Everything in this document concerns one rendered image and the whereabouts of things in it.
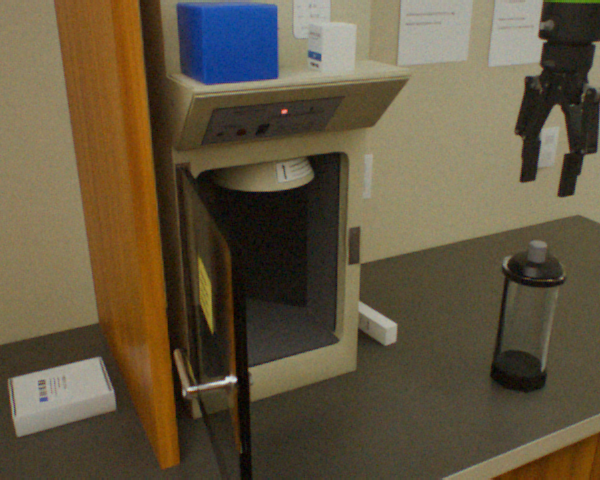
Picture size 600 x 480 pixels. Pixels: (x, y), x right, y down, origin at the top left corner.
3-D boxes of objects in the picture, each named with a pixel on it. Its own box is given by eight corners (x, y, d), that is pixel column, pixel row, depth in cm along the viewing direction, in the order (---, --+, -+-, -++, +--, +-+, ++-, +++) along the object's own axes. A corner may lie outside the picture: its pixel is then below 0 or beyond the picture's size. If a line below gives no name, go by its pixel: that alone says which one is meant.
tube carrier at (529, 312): (475, 363, 122) (488, 260, 114) (518, 349, 127) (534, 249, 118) (517, 394, 113) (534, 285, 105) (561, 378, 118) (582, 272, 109)
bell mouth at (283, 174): (195, 168, 113) (193, 137, 111) (286, 155, 121) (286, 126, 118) (232, 198, 99) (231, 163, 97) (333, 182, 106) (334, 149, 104)
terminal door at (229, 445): (201, 399, 106) (184, 163, 90) (250, 544, 79) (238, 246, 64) (196, 400, 106) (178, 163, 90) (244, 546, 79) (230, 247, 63)
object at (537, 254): (494, 272, 114) (498, 238, 111) (532, 262, 118) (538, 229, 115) (533, 294, 107) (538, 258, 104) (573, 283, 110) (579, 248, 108)
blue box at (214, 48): (180, 74, 86) (175, 2, 83) (249, 69, 91) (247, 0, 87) (205, 85, 78) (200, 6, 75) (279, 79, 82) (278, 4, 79)
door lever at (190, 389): (214, 355, 83) (213, 337, 81) (232, 398, 74) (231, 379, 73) (172, 363, 81) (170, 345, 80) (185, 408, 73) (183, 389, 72)
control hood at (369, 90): (170, 147, 90) (164, 74, 86) (367, 123, 104) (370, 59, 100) (196, 169, 81) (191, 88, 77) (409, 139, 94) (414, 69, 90)
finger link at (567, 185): (578, 151, 101) (581, 152, 100) (570, 193, 104) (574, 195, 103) (564, 153, 100) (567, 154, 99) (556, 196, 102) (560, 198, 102)
